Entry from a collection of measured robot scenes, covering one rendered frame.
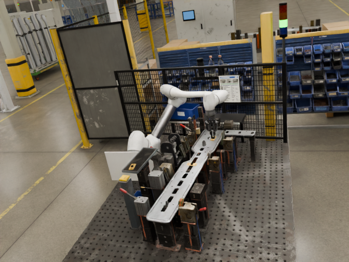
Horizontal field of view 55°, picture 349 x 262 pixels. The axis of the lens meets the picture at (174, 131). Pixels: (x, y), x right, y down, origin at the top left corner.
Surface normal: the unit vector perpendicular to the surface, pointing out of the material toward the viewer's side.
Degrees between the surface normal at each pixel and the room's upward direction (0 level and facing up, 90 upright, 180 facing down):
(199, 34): 90
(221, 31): 90
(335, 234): 0
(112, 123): 94
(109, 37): 89
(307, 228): 0
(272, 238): 0
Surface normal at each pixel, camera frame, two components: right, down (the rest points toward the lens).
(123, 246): -0.15, -0.90
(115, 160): -0.26, 0.44
